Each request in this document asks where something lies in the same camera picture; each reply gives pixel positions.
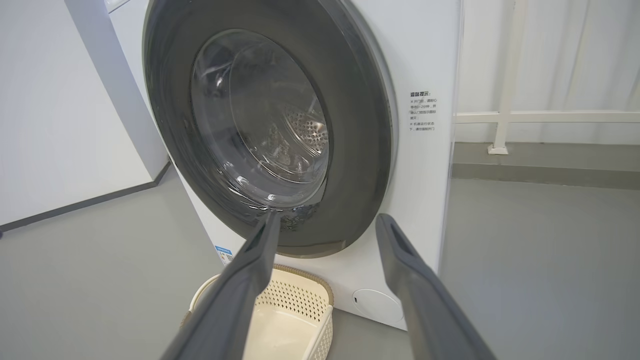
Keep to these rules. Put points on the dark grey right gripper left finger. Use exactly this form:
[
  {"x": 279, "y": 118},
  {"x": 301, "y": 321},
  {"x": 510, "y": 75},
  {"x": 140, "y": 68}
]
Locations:
[{"x": 235, "y": 305}]

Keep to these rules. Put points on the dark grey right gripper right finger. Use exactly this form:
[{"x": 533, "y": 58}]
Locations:
[{"x": 430, "y": 310}]

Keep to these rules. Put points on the dark round glass washer door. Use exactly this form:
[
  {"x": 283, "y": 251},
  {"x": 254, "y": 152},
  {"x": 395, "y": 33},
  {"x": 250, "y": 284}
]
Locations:
[{"x": 350, "y": 125}]

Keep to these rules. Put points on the cream perforated laundry basket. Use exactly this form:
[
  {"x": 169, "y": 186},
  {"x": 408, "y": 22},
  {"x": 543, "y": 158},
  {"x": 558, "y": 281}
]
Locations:
[{"x": 290, "y": 310}]

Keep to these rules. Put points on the white front-load washing machine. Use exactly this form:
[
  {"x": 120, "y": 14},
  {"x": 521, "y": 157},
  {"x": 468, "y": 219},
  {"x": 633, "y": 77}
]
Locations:
[{"x": 420, "y": 200}]

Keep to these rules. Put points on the blue energy label sticker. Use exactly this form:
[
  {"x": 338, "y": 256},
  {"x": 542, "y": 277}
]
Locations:
[{"x": 225, "y": 255}]

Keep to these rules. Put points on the round white filter cover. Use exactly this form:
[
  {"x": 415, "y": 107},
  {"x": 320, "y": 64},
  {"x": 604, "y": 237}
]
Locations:
[{"x": 377, "y": 306}]

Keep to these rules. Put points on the steel perforated washer drum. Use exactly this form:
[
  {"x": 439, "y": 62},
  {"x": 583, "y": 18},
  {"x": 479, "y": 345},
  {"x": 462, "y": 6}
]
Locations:
[{"x": 307, "y": 127}]

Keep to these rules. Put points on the printed text sticker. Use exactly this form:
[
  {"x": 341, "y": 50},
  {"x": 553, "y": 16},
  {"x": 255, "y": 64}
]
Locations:
[{"x": 423, "y": 111}]

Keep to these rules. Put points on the white metal railing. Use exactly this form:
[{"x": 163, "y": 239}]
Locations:
[{"x": 505, "y": 117}]

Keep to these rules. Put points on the white curtain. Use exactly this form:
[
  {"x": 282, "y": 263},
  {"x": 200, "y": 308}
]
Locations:
[{"x": 580, "y": 55}]

